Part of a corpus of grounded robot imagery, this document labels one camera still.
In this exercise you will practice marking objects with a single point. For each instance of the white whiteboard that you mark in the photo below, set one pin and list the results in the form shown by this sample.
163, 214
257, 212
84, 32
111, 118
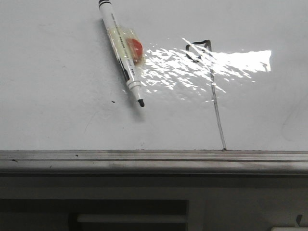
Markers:
225, 86

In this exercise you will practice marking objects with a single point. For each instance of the white plastic tray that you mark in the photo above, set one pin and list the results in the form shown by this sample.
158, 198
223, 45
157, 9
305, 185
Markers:
289, 229

